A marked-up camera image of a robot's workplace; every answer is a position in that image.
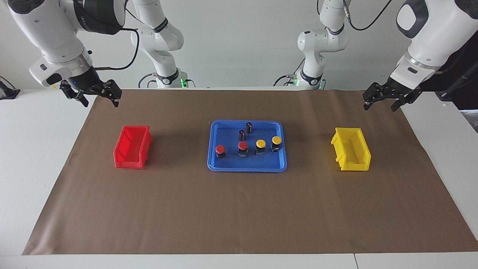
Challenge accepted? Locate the black clamp object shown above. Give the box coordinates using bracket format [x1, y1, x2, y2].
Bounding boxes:
[0, 77, 21, 101]

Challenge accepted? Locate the brown paper mat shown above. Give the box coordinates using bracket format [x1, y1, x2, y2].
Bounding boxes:
[22, 89, 478, 256]

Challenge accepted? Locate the blue plastic tray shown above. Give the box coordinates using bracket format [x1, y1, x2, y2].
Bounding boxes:
[207, 120, 288, 172]

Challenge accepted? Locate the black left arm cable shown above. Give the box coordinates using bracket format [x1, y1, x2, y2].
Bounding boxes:
[343, 0, 393, 32]

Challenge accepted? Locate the black base cable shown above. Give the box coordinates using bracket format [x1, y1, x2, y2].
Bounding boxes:
[138, 73, 157, 89]
[274, 58, 305, 87]

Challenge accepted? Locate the black equipment stand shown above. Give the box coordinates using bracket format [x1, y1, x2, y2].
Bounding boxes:
[422, 37, 478, 111]

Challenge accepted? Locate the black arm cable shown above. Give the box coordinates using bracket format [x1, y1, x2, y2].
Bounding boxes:
[343, 0, 393, 32]
[93, 7, 140, 71]

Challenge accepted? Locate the yellow plastic bin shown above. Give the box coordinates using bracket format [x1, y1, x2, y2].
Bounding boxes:
[330, 127, 372, 171]

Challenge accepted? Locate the red plastic bin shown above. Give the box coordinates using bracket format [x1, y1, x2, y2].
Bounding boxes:
[113, 125, 153, 169]

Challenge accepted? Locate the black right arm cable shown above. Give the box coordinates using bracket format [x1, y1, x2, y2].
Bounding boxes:
[93, 7, 140, 71]

